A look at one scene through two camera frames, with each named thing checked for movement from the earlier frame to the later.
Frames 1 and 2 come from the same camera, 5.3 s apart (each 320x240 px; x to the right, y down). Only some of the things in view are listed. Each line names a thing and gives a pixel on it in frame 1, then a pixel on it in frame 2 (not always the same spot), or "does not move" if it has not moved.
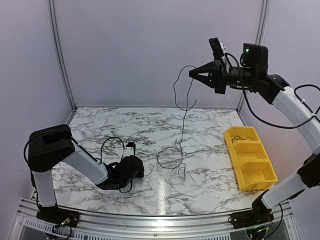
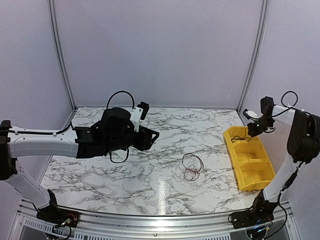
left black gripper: [140, 174] -> [145, 142]
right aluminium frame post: [262, 20] does not move
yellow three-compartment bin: [254, 170] does not move
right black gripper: [219, 81] -> [252, 132]
